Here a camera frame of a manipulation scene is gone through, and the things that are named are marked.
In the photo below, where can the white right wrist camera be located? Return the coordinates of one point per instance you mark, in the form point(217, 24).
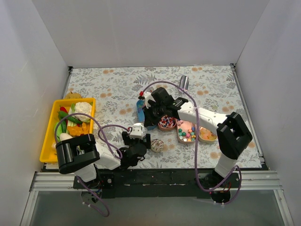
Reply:
point(147, 96)

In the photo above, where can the white toy vegetable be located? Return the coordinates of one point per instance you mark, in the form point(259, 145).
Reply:
point(83, 107)

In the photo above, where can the beige gummy candy tray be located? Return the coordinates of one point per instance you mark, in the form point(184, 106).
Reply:
point(206, 136)

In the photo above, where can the small donut decorated tin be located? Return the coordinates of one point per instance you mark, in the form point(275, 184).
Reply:
point(157, 145)

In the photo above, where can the orange toy carrot slices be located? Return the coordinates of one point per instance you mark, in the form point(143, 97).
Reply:
point(76, 131)

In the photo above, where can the green toy vegetables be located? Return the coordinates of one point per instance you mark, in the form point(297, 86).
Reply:
point(65, 116)

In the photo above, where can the blue candy tray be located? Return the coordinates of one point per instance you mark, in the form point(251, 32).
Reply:
point(140, 114)

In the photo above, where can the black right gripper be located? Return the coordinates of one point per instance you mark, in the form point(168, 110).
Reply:
point(152, 112)

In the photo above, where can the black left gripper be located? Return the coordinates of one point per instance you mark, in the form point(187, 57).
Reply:
point(132, 141)

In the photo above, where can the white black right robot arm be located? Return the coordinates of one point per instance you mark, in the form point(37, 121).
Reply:
point(232, 132)

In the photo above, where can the aluminium frame rail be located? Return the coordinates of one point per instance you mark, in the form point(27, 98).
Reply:
point(156, 197)

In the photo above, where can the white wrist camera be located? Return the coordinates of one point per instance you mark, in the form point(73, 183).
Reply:
point(147, 96)
point(133, 136)

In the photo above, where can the yellow plastic bin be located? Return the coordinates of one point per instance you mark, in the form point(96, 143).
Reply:
point(48, 153)

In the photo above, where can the pink lollipop tray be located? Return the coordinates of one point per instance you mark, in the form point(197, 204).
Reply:
point(167, 123)

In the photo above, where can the red toy chili pepper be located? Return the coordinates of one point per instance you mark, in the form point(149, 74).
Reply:
point(63, 109)

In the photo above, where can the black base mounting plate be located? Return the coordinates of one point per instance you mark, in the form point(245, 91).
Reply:
point(176, 183)

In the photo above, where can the floral patterned table mat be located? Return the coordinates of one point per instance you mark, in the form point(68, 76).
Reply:
point(116, 91)

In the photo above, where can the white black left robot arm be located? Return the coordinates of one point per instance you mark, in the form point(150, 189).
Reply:
point(83, 155)

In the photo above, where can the clear glass jar lid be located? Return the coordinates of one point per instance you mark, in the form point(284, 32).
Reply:
point(139, 129)

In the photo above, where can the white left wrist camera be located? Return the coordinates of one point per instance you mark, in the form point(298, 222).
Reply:
point(133, 136)

